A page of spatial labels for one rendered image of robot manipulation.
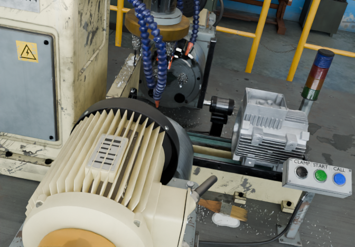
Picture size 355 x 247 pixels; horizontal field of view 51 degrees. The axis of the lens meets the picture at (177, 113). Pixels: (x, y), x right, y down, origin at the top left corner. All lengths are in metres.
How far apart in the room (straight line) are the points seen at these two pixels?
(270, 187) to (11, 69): 0.85
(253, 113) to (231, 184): 0.27
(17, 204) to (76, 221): 0.78
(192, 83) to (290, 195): 0.51
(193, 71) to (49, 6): 0.60
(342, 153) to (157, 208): 1.29
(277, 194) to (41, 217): 0.94
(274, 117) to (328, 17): 4.82
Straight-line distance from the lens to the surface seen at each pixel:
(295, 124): 1.16
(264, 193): 1.28
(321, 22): 5.89
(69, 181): 0.46
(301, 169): 1.03
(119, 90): 1.05
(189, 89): 1.37
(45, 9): 0.94
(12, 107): 1.11
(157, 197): 0.49
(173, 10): 1.02
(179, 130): 0.92
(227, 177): 1.23
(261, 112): 1.11
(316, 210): 1.36
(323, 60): 1.42
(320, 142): 1.71
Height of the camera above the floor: 1.67
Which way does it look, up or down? 33 degrees down
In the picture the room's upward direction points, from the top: 10 degrees clockwise
